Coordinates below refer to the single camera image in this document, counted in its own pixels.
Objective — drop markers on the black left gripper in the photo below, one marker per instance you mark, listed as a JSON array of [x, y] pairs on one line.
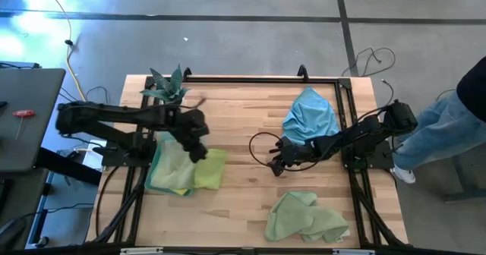
[[191, 128]]

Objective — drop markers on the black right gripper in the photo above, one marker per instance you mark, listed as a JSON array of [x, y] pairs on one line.
[[298, 152]]

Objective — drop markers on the lime green microfiber towel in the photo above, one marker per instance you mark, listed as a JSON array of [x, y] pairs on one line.
[[210, 169]]

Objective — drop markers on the pale green microfiber towel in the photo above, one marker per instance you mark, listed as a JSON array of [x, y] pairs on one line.
[[296, 221], [171, 167]]

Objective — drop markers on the yellow microfiber towel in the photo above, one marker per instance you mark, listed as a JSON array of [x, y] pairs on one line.
[[182, 191]]

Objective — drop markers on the sky blue microfiber towel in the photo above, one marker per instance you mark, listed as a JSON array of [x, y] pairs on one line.
[[311, 114]]

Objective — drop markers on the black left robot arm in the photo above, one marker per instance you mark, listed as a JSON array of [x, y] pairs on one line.
[[114, 118]]

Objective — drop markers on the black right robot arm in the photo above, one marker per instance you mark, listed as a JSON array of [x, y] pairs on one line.
[[364, 133]]

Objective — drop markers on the snake plant in white pot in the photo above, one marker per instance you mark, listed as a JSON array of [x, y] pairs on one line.
[[169, 88]]

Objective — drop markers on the white paper sheet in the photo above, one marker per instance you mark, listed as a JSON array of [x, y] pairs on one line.
[[93, 160]]

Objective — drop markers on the grey side table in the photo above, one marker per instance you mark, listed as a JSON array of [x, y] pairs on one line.
[[38, 141]]

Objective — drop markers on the person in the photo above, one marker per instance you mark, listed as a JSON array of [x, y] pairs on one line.
[[436, 133]]

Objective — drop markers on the black aluminium table frame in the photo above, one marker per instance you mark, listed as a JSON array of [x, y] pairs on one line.
[[266, 80]]

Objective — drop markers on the grey metal table frame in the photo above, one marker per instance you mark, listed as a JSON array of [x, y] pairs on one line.
[[463, 194]]

